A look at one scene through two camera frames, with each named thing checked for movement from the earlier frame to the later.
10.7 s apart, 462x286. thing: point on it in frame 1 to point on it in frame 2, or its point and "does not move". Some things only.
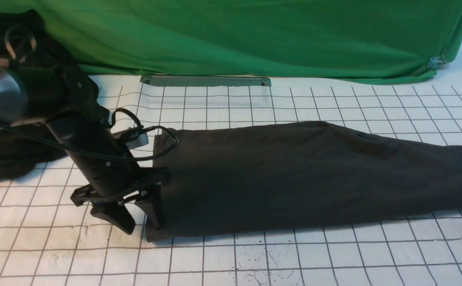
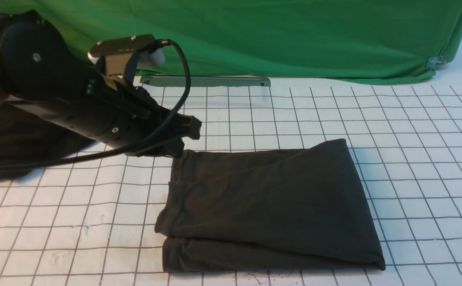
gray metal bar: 208,80 does not move
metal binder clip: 435,62 does not move
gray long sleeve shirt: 228,180 to 265,209
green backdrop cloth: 384,41 does not move
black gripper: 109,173 to 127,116
